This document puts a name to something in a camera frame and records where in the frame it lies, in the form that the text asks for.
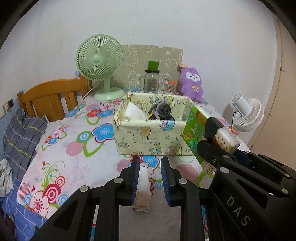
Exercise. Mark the blue bed sheet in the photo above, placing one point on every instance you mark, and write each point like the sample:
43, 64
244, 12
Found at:
22, 221

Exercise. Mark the yellow cartoon fabric storage box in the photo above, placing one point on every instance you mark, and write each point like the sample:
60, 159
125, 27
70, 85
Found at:
152, 137

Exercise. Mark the crumpled white cloth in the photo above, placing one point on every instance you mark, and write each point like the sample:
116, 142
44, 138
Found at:
6, 181

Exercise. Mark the green tissue pack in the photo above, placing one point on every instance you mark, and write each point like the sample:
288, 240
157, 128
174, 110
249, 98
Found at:
203, 126

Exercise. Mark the green desk fan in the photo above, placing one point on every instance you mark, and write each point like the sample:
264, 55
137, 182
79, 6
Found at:
97, 59

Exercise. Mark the floral tablecloth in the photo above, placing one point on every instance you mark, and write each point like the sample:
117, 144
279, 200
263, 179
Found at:
88, 156

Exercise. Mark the cotton swab container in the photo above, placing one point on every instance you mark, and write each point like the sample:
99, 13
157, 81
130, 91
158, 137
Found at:
170, 86

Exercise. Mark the green cup on jar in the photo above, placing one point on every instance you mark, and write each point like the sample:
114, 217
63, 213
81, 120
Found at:
153, 66

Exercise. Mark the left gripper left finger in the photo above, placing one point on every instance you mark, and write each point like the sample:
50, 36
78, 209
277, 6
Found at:
93, 212

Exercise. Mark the wall power socket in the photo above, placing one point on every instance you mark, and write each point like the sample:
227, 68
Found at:
7, 106

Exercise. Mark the patterned cardboard panel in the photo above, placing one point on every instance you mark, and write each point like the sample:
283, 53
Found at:
136, 60

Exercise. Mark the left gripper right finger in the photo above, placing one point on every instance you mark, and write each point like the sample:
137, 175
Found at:
180, 192

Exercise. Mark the white standing fan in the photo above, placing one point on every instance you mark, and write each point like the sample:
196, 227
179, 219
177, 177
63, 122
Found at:
244, 114

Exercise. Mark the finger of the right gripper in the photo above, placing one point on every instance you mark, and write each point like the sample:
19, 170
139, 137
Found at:
220, 158
264, 165

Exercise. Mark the glass mason jar mug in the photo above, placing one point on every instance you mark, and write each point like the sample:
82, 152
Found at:
149, 83

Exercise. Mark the purple plush bunny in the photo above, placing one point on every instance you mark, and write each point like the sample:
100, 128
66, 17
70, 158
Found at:
191, 84

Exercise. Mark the white foam towel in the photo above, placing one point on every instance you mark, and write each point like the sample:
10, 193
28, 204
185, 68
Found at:
134, 113

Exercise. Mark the grey plaid pillow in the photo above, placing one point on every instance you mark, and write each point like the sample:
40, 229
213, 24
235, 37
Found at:
20, 140

